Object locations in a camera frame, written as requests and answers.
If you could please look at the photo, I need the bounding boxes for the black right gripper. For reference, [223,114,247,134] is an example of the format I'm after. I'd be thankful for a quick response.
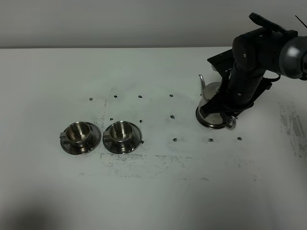
[200,49,273,119]

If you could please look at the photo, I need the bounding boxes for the stainless steel teapot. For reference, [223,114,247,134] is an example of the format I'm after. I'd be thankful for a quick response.
[196,74,237,130]

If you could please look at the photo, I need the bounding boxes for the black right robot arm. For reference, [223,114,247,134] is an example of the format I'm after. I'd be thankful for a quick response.
[197,13,307,118]

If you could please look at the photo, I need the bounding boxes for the steel saucer under teapot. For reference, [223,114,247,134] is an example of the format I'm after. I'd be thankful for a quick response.
[196,109,226,129]

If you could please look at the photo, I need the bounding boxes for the right stainless steel saucer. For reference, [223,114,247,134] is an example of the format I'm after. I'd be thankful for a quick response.
[103,122,142,154]

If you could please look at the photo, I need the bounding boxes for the stainless steel saucer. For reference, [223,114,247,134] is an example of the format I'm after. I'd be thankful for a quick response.
[103,122,142,154]
[59,121,101,155]

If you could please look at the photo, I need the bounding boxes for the right stainless steel teacup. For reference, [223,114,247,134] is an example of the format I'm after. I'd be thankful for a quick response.
[103,120,133,144]

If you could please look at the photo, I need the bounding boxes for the stainless steel teacup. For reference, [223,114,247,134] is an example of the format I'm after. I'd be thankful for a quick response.
[103,120,133,144]
[59,122,91,147]

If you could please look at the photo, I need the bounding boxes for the left stainless steel saucer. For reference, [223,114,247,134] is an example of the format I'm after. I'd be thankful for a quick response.
[59,121,101,155]

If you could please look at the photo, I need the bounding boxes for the left stainless steel teacup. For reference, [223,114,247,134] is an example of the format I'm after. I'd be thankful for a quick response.
[59,122,91,147]

